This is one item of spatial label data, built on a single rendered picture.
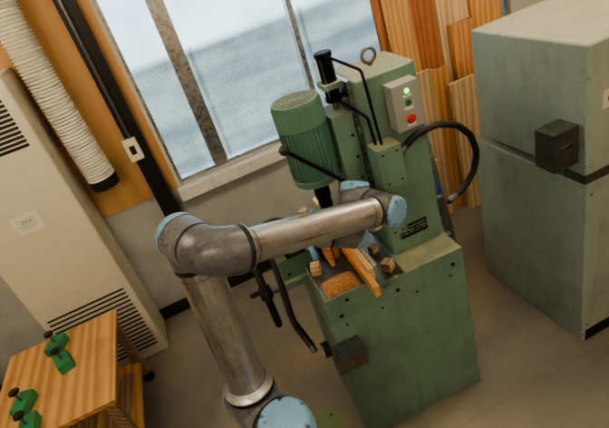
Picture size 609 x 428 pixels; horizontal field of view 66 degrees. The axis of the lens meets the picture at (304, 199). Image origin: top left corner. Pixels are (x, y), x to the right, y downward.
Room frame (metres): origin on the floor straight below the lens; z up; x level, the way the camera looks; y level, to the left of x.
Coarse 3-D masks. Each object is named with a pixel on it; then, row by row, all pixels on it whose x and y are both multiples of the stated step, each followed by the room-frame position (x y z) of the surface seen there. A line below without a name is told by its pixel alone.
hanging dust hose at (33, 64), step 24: (0, 0) 2.41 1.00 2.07; (0, 24) 2.40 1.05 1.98; (24, 24) 2.45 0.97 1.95; (24, 48) 2.40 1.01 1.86; (24, 72) 2.40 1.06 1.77; (48, 72) 2.44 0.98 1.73; (48, 96) 2.40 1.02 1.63; (48, 120) 2.43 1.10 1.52; (72, 120) 2.41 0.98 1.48; (72, 144) 2.40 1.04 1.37; (96, 144) 2.46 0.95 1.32; (96, 168) 2.40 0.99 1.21
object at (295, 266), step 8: (280, 256) 1.46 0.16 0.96; (296, 256) 1.43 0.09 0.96; (304, 256) 1.43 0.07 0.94; (280, 264) 1.42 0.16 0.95; (288, 264) 1.42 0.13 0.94; (296, 264) 1.43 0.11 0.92; (304, 264) 1.43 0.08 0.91; (280, 272) 1.42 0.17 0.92; (288, 272) 1.42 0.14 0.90; (296, 272) 1.43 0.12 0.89
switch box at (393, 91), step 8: (400, 80) 1.44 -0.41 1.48; (408, 80) 1.41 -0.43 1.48; (416, 80) 1.41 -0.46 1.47; (384, 88) 1.44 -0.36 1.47; (392, 88) 1.40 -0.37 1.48; (400, 88) 1.40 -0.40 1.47; (416, 88) 1.41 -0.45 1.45; (392, 96) 1.40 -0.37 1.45; (400, 96) 1.40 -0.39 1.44; (408, 96) 1.40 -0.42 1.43; (416, 96) 1.41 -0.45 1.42; (392, 104) 1.40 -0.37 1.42; (400, 104) 1.40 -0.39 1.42; (416, 104) 1.41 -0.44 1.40; (392, 112) 1.41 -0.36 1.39; (400, 112) 1.40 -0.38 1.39; (408, 112) 1.40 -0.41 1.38; (416, 112) 1.40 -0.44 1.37; (392, 120) 1.42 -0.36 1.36; (400, 120) 1.40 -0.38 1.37; (416, 120) 1.40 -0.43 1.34; (424, 120) 1.41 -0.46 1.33; (392, 128) 1.44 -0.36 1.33; (400, 128) 1.39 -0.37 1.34; (408, 128) 1.40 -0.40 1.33
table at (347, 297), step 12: (312, 252) 1.50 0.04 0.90; (324, 264) 1.40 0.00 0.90; (336, 264) 1.38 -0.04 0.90; (348, 264) 1.36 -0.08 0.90; (300, 276) 1.42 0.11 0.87; (312, 276) 1.36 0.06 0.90; (324, 276) 1.34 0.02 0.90; (360, 276) 1.28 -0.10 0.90; (288, 288) 1.40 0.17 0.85; (360, 288) 1.23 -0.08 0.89; (324, 300) 1.21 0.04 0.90; (336, 300) 1.21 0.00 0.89; (348, 300) 1.21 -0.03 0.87
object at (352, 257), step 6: (348, 252) 1.37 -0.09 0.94; (348, 258) 1.38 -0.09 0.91; (354, 258) 1.33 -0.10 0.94; (354, 264) 1.31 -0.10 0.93; (360, 264) 1.29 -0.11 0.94; (360, 270) 1.26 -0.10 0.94; (366, 270) 1.24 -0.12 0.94; (366, 276) 1.22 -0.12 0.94; (366, 282) 1.22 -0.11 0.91; (372, 282) 1.18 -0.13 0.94; (372, 288) 1.16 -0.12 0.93; (378, 288) 1.15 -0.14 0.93; (378, 294) 1.15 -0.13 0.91
